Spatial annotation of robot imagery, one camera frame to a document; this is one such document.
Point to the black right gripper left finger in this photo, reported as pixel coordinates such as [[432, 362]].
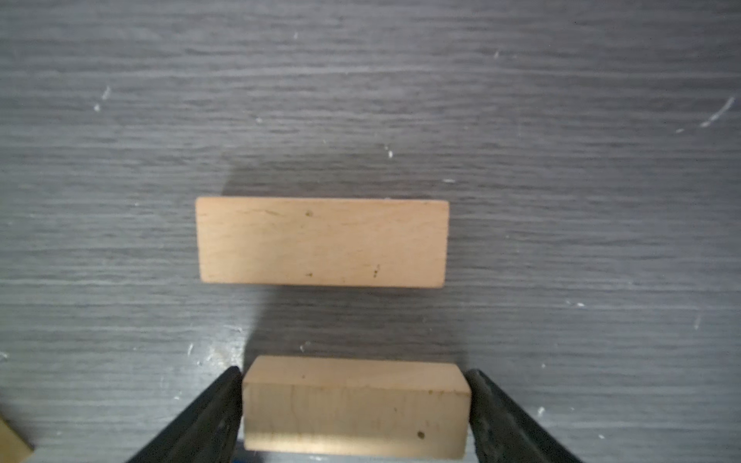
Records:
[[206, 431]]

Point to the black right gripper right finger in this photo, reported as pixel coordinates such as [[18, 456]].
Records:
[[504, 432]]

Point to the natural wood bar block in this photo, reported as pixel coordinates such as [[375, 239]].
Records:
[[323, 242], [335, 406]]

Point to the ribbed natural wood square block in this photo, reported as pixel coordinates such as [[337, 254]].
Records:
[[13, 449]]

